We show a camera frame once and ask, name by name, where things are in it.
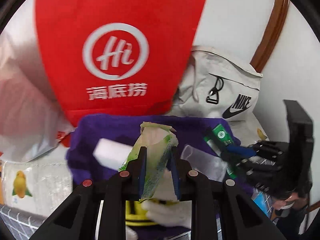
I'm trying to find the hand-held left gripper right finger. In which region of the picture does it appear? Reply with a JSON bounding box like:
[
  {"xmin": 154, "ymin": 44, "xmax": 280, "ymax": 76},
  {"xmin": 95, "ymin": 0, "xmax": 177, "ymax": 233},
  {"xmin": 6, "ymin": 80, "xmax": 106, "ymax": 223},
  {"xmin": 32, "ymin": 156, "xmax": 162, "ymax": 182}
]
[{"xmin": 170, "ymin": 146, "xmax": 288, "ymax": 240}]

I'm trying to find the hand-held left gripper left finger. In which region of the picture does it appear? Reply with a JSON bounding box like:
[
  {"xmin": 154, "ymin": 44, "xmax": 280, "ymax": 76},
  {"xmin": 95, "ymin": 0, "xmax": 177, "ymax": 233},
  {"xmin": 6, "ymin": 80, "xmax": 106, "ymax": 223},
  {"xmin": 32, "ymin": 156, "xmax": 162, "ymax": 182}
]
[{"xmin": 27, "ymin": 146, "xmax": 148, "ymax": 240}]

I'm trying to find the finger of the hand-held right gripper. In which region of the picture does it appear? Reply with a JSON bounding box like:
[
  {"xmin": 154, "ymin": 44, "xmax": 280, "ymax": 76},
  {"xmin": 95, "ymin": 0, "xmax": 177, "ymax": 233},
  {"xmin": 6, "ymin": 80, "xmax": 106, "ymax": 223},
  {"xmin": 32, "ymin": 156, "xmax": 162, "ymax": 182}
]
[
  {"xmin": 204, "ymin": 129, "xmax": 258, "ymax": 161},
  {"xmin": 226, "ymin": 158, "xmax": 252, "ymax": 178}
]

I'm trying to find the green white plastic bag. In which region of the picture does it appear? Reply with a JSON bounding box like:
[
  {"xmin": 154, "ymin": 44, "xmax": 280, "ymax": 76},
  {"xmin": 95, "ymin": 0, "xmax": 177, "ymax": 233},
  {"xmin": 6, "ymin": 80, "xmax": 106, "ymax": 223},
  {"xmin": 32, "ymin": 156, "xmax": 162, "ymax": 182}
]
[{"xmin": 119, "ymin": 121, "xmax": 179, "ymax": 200}]

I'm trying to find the green wipes packet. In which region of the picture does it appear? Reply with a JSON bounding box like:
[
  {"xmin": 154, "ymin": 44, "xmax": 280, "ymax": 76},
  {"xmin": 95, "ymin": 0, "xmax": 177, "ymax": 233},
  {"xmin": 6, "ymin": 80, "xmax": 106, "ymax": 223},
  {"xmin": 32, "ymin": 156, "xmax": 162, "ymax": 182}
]
[{"xmin": 204, "ymin": 124, "xmax": 238, "ymax": 179}]

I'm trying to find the white drawstring pouch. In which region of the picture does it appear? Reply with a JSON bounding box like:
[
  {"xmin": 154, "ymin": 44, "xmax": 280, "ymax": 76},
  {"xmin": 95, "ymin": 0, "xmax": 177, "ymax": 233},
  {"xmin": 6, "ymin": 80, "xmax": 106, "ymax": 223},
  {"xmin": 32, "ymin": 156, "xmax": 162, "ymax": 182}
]
[{"xmin": 125, "ymin": 200, "xmax": 192, "ymax": 240}]

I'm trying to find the yellow zip pouch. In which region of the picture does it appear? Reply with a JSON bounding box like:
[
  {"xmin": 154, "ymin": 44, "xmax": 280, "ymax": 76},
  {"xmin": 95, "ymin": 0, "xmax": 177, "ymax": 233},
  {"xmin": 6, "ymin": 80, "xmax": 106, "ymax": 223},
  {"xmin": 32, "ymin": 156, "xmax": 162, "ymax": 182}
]
[{"xmin": 125, "ymin": 197, "xmax": 163, "ymax": 227}]

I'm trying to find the white sponge block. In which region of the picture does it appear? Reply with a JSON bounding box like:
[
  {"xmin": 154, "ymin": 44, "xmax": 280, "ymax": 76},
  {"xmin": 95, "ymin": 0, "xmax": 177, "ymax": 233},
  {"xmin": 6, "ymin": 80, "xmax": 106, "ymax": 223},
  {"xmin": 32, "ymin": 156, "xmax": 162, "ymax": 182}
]
[{"xmin": 92, "ymin": 138, "xmax": 134, "ymax": 172}]

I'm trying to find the person's right hand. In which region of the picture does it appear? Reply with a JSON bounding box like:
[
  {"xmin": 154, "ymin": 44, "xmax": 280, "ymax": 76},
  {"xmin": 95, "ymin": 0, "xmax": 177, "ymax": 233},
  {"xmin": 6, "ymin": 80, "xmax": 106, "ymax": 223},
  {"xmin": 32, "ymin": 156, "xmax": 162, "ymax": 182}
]
[{"xmin": 271, "ymin": 190, "xmax": 309, "ymax": 218}]

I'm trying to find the blue tissue pack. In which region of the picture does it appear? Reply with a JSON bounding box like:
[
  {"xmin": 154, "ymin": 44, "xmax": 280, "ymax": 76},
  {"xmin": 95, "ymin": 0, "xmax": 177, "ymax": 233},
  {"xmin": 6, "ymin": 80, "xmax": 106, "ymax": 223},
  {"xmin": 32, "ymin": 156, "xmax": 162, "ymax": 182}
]
[{"xmin": 251, "ymin": 189, "xmax": 275, "ymax": 220}]

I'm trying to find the purple cloth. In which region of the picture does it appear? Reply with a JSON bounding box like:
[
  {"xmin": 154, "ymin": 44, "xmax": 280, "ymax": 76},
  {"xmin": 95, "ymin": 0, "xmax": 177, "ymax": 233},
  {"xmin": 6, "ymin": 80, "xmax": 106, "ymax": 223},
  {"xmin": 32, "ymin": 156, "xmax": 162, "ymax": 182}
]
[{"xmin": 65, "ymin": 114, "xmax": 253, "ymax": 240}]

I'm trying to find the beige waist bag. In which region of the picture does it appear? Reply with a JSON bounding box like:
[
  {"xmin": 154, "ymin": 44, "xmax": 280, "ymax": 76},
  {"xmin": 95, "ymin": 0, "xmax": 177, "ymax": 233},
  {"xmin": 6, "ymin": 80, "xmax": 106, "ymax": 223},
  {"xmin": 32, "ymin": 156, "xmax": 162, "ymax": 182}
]
[{"xmin": 171, "ymin": 45, "xmax": 263, "ymax": 123}]

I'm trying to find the grey checked blanket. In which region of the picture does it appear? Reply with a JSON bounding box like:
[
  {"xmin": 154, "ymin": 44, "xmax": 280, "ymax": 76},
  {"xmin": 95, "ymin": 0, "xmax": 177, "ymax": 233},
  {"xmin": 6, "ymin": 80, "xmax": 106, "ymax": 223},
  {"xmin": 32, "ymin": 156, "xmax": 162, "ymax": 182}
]
[{"xmin": 0, "ymin": 204, "xmax": 50, "ymax": 240}]

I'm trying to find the white plastic shopping bag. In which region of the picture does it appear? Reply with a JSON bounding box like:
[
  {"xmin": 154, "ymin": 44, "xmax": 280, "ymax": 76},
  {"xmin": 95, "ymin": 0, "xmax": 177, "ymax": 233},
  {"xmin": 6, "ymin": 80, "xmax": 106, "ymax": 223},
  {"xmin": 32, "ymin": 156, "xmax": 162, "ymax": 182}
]
[{"xmin": 0, "ymin": 27, "xmax": 75, "ymax": 163}]

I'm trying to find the red paper bag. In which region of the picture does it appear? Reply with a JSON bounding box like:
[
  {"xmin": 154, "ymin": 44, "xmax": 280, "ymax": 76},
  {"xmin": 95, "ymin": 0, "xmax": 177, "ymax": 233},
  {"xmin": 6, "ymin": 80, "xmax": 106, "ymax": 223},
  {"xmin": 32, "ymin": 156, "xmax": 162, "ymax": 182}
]
[{"xmin": 35, "ymin": 0, "xmax": 209, "ymax": 128}]

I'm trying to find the brown wooden door frame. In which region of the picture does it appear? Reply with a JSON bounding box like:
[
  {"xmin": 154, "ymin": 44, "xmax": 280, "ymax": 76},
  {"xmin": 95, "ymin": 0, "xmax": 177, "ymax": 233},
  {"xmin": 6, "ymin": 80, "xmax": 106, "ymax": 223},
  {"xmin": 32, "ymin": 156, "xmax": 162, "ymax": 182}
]
[{"xmin": 250, "ymin": 0, "xmax": 290, "ymax": 74}]

